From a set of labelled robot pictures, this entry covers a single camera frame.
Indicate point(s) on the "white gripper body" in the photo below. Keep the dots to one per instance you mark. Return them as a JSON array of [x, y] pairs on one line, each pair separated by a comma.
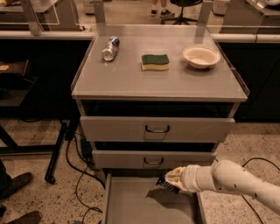
[[190, 178]]

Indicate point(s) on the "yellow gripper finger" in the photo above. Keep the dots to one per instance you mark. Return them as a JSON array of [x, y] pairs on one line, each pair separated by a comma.
[[175, 182], [175, 173]]

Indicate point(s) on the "dark rxbar blueberry wrapper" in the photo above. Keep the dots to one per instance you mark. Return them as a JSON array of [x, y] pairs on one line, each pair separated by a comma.
[[162, 182]]

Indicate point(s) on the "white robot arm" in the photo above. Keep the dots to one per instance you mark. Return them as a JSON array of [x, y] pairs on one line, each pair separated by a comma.
[[225, 176]]

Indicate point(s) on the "bottom grey open drawer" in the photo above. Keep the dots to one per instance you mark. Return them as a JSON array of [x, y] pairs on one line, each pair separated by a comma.
[[138, 200]]

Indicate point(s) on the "middle grey drawer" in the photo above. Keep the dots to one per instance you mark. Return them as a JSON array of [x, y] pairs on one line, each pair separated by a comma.
[[131, 159]]

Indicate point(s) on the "grey drawer cabinet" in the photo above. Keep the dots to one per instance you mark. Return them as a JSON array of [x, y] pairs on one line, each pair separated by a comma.
[[121, 88]]

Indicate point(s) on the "top grey drawer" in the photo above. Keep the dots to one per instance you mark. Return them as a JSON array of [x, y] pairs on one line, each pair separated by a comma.
[[155, 129]]

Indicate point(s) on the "green yellow sponge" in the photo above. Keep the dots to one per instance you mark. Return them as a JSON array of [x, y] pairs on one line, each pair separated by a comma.
[[155, 62]]

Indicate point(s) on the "white bowl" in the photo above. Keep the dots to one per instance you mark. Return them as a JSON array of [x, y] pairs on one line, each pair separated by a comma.
[[201, 57]]

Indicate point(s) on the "crushed silver blue can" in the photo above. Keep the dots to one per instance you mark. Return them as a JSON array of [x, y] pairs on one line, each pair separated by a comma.
[[111, 50]]

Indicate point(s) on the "brown shoe lower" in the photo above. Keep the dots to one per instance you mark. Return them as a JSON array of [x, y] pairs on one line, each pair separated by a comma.
[[29, 218]]

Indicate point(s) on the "black office chair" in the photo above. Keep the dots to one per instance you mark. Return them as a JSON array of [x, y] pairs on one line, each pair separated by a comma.
[[180, 19]]

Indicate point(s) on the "background person feet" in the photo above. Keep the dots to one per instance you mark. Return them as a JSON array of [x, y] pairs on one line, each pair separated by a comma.
[[164, 13]]

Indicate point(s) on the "black table frame left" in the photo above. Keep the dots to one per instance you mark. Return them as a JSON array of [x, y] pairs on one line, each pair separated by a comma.
[[16, 85]]

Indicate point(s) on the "white rail barrier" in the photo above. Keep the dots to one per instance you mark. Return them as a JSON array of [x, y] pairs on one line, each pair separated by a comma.
[[82, 35]]

